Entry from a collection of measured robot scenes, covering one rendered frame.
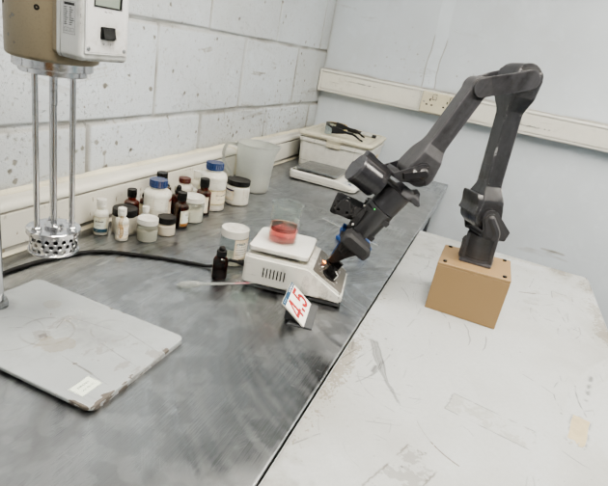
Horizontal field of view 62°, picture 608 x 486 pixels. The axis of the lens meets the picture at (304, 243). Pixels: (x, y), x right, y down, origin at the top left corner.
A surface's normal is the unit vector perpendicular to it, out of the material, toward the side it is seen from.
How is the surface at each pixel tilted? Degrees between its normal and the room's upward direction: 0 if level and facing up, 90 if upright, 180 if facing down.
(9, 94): 90
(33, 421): 0
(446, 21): 90
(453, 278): 90
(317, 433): 0
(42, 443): 0
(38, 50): 90
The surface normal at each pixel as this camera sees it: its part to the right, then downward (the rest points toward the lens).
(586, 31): -0.36, 0.28
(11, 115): 0.91, 0.29
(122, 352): 0.18, -0.92
